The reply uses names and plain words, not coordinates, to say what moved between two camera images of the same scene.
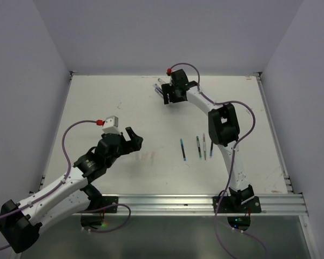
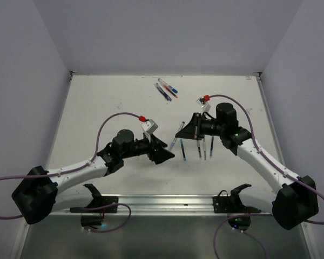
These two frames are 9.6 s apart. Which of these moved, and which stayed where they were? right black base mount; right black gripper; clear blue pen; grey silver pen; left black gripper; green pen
Moved: left black gripper; clear blue pen; right black gripper
Stayed: right black base mount; grey silver pen; green pen
